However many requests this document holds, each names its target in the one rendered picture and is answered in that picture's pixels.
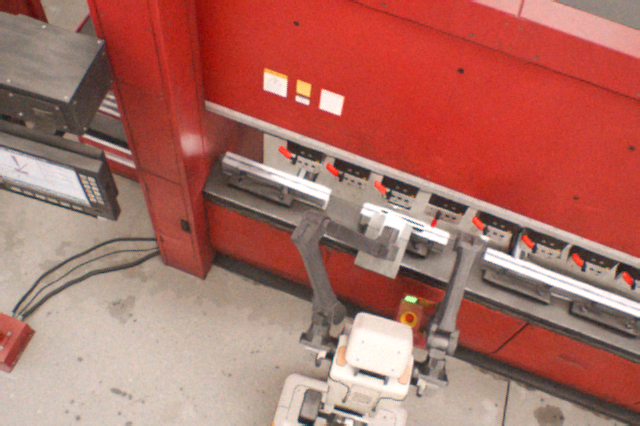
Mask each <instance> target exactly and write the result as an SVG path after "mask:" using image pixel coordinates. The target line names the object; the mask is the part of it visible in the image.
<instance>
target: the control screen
mask: <svg viewBox="0 0 640 426"><path fill-rule="evenodd" d="M0 173H1V175H2V176H3V178H4V179H7V180H11V181H14V182H17V183H21V184H24V186H27V187H32V188H35V189H38V190H42V191H45V192H48V193H52V194H56V195H59V196H63V197H66V198H70V199H73V200H76V201H81V202H84V203H87V205H89V203H88V201H87V199H86V197H85V194H84V192H83V190H82V188H81V185H80V183H79V180H78V178H76V176H75V174H74V172H73V170H72V169H70V167H67V166H63V165H60V164H57V163H52V162H49V161H45V160H42V159H39V158H35V157H32V156H29V155H24V154H21V153H17V152H14V151H11V150H7V149H4V148H1V147H0ZM14 174H17V175H20V176H22V177H23V178H19V177H16V176H15V175H14Z"/></svg>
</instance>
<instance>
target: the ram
mask: <svg viewBox="0 0 640 426"><path fill-rule="evenodd" d="M195 10H196V20H197V30H198V40H199V50H200V60H201V70H202V80H203V90H204V99H205V100H206V101H208V102H212V104H215V105H218V106H220V107H223V108H226V109H230V110H232V111H235V112H238V113H241V114H243V115H247V116H250V117H253V118H255V119H258V120H261V122H265V123H267V124H270V125H273V126H276V127H278V128H282V129H285V130H288V131H290V132H293V133H297V134H300V135H302V136H305V137H308V138H311V140H314V141H317V142H320V143H323V144H325V145H329V146H332V147H335V148H337V149H340V150H343V151H347V152H349V153H352V154H355V156H358V157H360V158H364V159H367V160H370V161H372V162H375V163H379V164H382V165H384V166H387V167H390V168H393V169H396V170H399V171H402V173H405V174H407V175H410V176H414V177H417V178H419V179H422V180H425V181H429V182H431V183H434V184H437V185H440V186H442V187H445V189H449V190H452V191H454V192H457V193H460V194H463V195H466V196H469V197H472V198H475V199H477V200H480V201H484V202H487V203H489V205H492V206H495V207H498V208H500V209H504V210H507V211H510V212H512V213H515V214H518V215H522V216H524V217H527V218H530V219H533V220H535V221H538V223H542V224H545V225H547V226H550V227H553V228H556V229H558V230H561V231H565V232H568V233H570V234H573V235H576V236H579V237H581V238H584V239H588V240H591V242H593V243H596V244H599V245H602V246H604V247H607V248H610V249H614V250H616V251H619V252H622V253H625V254H627V255H630V256H633V257H636V258H638V259H640V100H639V99H636V98H633V97H630V96H627V95H624V94H620V93H617V92H615V91H612V90H609V89H606V87H603V86H600V85H597V84H593V83H590V82H587V81H584V80H581V79H578V78H575V77H573V76H569V75H566V73H563V72H560V71H557V70H554V69H551V68H547V67H544V66H541V65H538V64H535V63H532V62H528V61H526V60H523V58H520V57H517V56H514V55H511V54H507V53H504V52H502V51H498V50H495V49H492V48H488V47H485V46H483V45H480V43H477V42H474V41H470V40H467V39H464V38H461V37H458V36H455V35H451V34H448V33H445V32H442V31H440V30H437V29H433V27H430V26H427V25H424V24H421V23H418V22H414V21H411V20H408V19H405V18H402V17H398V16H396V15H393V14H390V13H387V12H384V10H380V9H377V8H374V7H371V6H368V5H365V4H361V3H358V2H355V1H353V0H195ZM265 68H267V70H269V71H272V72H275V73H279V74H282V75H285V76H287V89H286V97H285V96H282V95H279V94H275V93H273V92H270V91H267V90H264V78H265ZM298 80H300V81H303V82H305V83H308V84H311V86H310V95H309V97H308V96H305V95H303V94H300V93H297V84H298ZM321 89H323V90H326V91H330V92H333V93H335V94H338V95H341V96H344V101H343V107H342V112H341V116H339V115H336V114H333V113H331V112H327V111H324V110H321V109H319V102H320V95H321ZM297 95H299V96H302V97H305V98H308V99H309V104H306V103H303V102H300V101H297V100H296V96H297ZM205 110H208V111H211V112H214V113H217V114H220V115H222V116H225V117H229V118H231V119H234V120H237V122H240V123H242V124H246V125H249V126H252V127H254V128H257V129H260V130H264V131H266V132H269V133H272V134H275V135H277V136H281V137H284V138H287V140H289V141H292V142H296V143H299V144H301V145H304V146H307V147H309V148H313V149H316V150H319V151H321V152H324V153H327V154H331V156H333V157H336V158H339V159H342V160H344V161H348V162H351V163H354V164H356V165H359V166H363V167H366V168H368V169H371V170H374V171H376V173H380V174H383V175H386V176H388V177H391V178H395V179H398V180H400V181H403V182H406V183H409V184H412V185H415V186H418V187H421V189H423V190H426V191H430V192H433V193H435V194H438V195H441V196H444V197H447V198H450V199H453V200H455V201H458V202H461V203H465V204H467V206H470V207H473V208H476V209H478V210H481V211H485V212H488V213H490V214H493V215H496V216H499V217H502V218H505V219H508V220H511V221H513V223H516V224H519V225H522V226H525V227H528V228H531V229H533V230H536V231H539V232H543V233H545V234H548V235H551V236H554V237H556V238H559V239H562V241H566V242H568V243H571V244H574V245H577V246H579V247H582V248H585V249H589V250H591V251H594V252H597V253H599V254H602V255H605V256H608V257H610V258H614V259H617V261H620V262H622V263H625V264H628V265H631V266H633V267H636V268H639V269H640V265H639V264H636V263H634V262H631V260H628V259H625V258H623V257H620V256H617V255H614V254H611V253H608V252H605V251H602V250H600V249H597V248H594V247H591V246H589V245H585V244H582V243H579V242H577V241H574V239H571V238H568V237H566V236H563V235H559V234H556V233H554V232H551V231H548V230H545V229H543V228H539V227H536V226H533V225H531V224H528V223H525V221H522V220H519V219H516V218H513V217H511V216H508V215H505V214H502V213H499V212H496V211H493V210H490V209H488V208H485V207H481V206H478V205H477V204H476V203H473V202H470V201H467V200H465V199H461V198H458V197H455V196H453V195H450V194H447V193H443V192H441V191H438V190H435V189H432V187H430V186H426V185H423V184H420V183H418V182H415V181H412V180H408V179H406V178H403V177H400V176H397V175H395V174H391V173H388V171H385V170H383V169H380V168H376V167H374V166H371V165H368V164H365V163H363V162H359V161H356V160H353V159H351V158H348V157H344V156H341V154H339V153H336V152H333V151H330V150H327V149H324V148H321V147H318V146H316V145H313V144H309V143H306V142H304V141H301V140H298V138H294V137H292V136H289V135H286V134H283V133H281V132H277V131H274V130H271V129H269V128H266V127H263V126H259V125H257V124H254V123H251V122H248V120H246V119H242V118H239V117H237V116H234V115H231V114H228V113H225V112H222V111H219V110H216V109H214V108H211V107H207V106H205Z"/></svg>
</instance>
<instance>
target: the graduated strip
mask: <svg viewBox="0 0 640 426"><path fill-rule="evenodd" d="M205 106H207V107H211V108H214V109H216V110H219V111H222V112H225V113H228V114H231V115H234V116H237V117H239V118H242V119H246V120H248V122H251V123H254V124H257V125H259V126H263V127H266V128H269V129H271V130H274V131H277V132H281V133H283V134H286V135H289V136H292V137H294V138H298V140H301V141H304V142H306V143H309V144H313V145H316V146H318V147H321V148H324V149H327V150H330V151H333V152H336V153H339V154H341V156H344V157H348V158H351V159H353V160H356V161H359V162H363V163H365V164H368V165H371V166H374V167H376V168H380V169H383V170H385V171H388V173H391V174H395V175H397V176H400V177H403V178H406V179H408V180H412V181H415V182H418V183H420V184H423V185H426V186H430V187H432V189H435V190H438V191H441V192H443V193H447V194H450V195H453V196H455V197H458V198H461V199H465V200H467V201H470V202H473V203H476V204H477V205H478V206H481V207H485V208H488V209H490V210H493V211H496V212H499V213H502V214H505V215H508V216H511V217H513V218H516V219H519V220H522V221H525V223H528V224H531V225H533V226H536V227H539V228H543V229H545V230H548V231H551V232H554V233H556V234H559V235H563V236H566V237H568V238H571V239H574V241H577V242H579V243H582V244H585V245H589V246H591V247H594V248H597V249H600V250H602V251H605V252H608V253H611V254H614V255H617V256H620V257H623V258H625V259H628V260H631V262H634V263H636V264H639V265H640V259H638V258H636V257H633V256H630V255H627V254H625V253H622V252H619V251H616V250H614V249H610V248H607V247H604V246H602V245H599V244H596V243H593V242H591V240H588V239H584V238H581V237H579V236H576V235H573V234H570V233H568V232H565V231H561V230H558V229H556V228H553V227H550V226H547V225H545V224H542V223H538V221H535V220H533V219H530V218H527V217H524V216H522V215H518V214H515V213H512V212H510V211H507V210H504V209H500V208H498V207H495V206H492V205H489V203H487V202H484V201H480V200H477V199H475V198H472V197H469V196H466V195H463V194H460V193H457V192H454V191H452V190H449V189H445V187H442V186H440V185H437V184H434V183H431V182H429V181H425V180H422V179H419V178H417V177H414V176H410V175H407V174H405V173H402V171H399V170H396V169H393V168H390V167H387V166H384V165H382V164H379V163H375V162H372V161H370V160H367V159H364V158H360V157H358V156H355V154H352V153H349V152H347V151H343V150H340V149H337V148H335V147H332V146H329V145H325V144H323V143H320V142H317V141H314V140H311V138H308V137H305V136H302V135H300V134H297V133H293V132H290V131H288V130H285V129H282V128H278V127H276V126H273V125H270V124H267V123H265V122H261V120H258V119H255V118H253V117H250V116H247V115H243V114H241V113H238V112H235V111H232V110H230V109H226V108H223V107H220V106H218V105H215V104H212V102H208V101H206V100H205Z"/></svg>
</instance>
